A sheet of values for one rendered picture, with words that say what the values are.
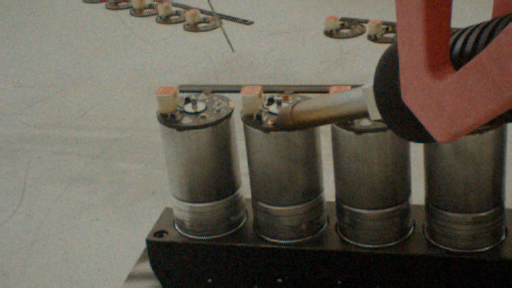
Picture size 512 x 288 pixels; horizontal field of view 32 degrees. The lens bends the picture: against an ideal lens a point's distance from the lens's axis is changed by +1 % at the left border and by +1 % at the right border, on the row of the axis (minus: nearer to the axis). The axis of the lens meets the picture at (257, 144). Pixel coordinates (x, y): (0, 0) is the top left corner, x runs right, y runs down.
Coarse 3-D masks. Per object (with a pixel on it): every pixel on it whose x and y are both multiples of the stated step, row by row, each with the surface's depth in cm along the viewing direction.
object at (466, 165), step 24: (432, 144) 26; (456, 144) 25; (480, 144) 25; (504, 144) 26; (432, 168) 26; (456, 168) 26; (480, 168) 26; (504, 168) 26; (432, 192) 27; (456, 192) 26; (480, 192) 26; (504, 192) 27; (432, 216) 27; (456, 216) 26; (480, 216) 26; (504, 216) 27; (432, 240) 28; (456, 240) 27; (480, 240) 27
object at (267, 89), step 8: (184, 88) 30; (192, 88) 30; (200, 88) 30; (208, 88) 30; (216, 88) 30; (224, 88) 30; (232, 88) 30; (240, 88) 29; (264, 88) 29; (272, 88) 29; (280, 88) 29; (288, 88) 29; (296, 88) 29; (304, 88) 29; (312, 88) 29; (320, 88) 29; (328, 88) 29; (352, 88) 29
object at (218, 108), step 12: (180, 96) 29; (192, 96) 29; (216, 96) 29; (180, 108) 28; (216, 108) 28; (228, 108) 28; (168, 120) 28; (180, 120) 28; (192, 120) 28; (204, 120) 27; (216, 120) 27
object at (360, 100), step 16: (368, 80) 21; (336, 96) 23; (352, 96) 22; (368, 96) 21; (288, 112) 25; (304, 112) 24; (320, 112) 23; (336, 112) 23; (352, 112) 22; (368, 112) 21; (288, 128) 25; (304, 128) 25
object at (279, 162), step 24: (264, 144) 27; (288, 144) 27; (312, 144) 27; (264, 168) 27; (288, 168) 27; (312, 168) 28; (264, 192) 28; (288, 192) 28; (312, 192) 28; (264, 216) 28; (288, 216) 28; (312, 216) 28; (288, 240) 28
